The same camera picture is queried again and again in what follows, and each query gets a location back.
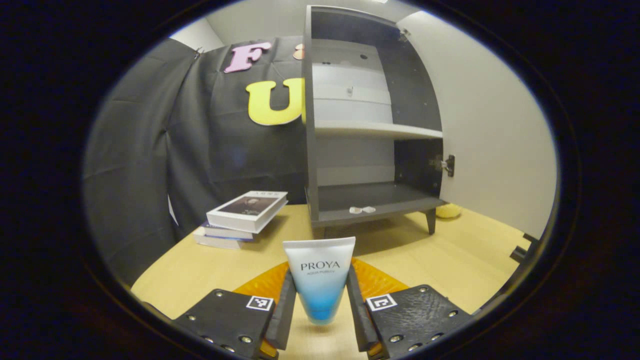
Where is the cream cabinet door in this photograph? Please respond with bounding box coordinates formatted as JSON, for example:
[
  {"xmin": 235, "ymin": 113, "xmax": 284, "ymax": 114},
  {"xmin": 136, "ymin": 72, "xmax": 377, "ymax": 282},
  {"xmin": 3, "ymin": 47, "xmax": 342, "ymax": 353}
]
[{"xmin": 397, "ymin": 10, "xmax": 558, "ymax": 240}]

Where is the yellow round plush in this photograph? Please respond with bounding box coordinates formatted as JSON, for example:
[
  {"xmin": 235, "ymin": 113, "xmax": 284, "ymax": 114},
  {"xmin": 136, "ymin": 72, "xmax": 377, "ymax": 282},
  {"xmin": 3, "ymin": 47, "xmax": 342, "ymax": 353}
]
[{"xmin": 436, "ymin": 202, "xmax": 462, "ymax": 220}]

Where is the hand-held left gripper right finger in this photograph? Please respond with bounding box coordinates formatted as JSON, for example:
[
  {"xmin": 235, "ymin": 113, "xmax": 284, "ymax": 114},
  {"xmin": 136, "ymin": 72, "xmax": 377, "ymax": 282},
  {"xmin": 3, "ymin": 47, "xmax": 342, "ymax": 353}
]
[{"xmin": 346, "ymin": 257, "xmax": 473, "ymax": 360}]

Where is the white cabinet shelf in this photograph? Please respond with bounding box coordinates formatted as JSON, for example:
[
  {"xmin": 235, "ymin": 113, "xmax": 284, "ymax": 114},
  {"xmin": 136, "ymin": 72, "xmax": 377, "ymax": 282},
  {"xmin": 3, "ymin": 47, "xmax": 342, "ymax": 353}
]
[{"xmin": 314, "ymin": 120, "xmax": 444, "ymax": 141}]

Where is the thin blue-edged book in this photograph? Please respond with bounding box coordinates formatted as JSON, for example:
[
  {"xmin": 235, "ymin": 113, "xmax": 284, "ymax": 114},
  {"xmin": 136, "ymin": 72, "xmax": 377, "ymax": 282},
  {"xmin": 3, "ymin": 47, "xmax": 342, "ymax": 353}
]
[{"xmin": 201, "ymin": 224, "xmax": 257, "ymax": 242}]

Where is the white and blue tube bottle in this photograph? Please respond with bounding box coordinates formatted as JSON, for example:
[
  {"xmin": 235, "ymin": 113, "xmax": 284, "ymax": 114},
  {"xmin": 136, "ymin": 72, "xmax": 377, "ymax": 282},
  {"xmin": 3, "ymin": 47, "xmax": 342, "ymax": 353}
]
[{"xmin": 282, "ymin": 236, "xmax": 357, "ymax": 327}]

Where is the dark grey cabinet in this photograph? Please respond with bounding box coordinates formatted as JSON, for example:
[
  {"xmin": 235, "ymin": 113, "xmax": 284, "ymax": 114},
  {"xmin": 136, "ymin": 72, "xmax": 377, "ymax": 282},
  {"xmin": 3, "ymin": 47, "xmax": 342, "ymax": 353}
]
[{"xmin": 301, "ymin": 5, "xmax": 447, "ymax": 240}]

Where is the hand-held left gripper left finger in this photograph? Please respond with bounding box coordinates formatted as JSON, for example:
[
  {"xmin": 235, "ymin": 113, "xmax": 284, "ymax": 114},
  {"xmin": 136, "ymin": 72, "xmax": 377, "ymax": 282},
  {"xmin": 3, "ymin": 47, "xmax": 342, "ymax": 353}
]
[{"xmin": 172, "ymin": 262, "xmax": 298, "ymax": 360}]

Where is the black backdrop cloth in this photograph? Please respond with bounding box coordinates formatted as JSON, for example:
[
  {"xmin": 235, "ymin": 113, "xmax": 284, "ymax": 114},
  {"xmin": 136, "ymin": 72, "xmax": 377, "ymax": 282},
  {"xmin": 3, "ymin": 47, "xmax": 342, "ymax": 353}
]
[{"xmin": 82, "ymin": 37, "xmax": 321, "ymax": 288}]

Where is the white book with dark picture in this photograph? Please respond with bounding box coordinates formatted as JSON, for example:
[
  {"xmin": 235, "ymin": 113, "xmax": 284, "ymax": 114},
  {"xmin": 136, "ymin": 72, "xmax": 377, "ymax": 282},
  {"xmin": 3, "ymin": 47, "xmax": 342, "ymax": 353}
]
[{"xmin": 206, "ymin": 190, "xmax": 289, "ymax": 234}]

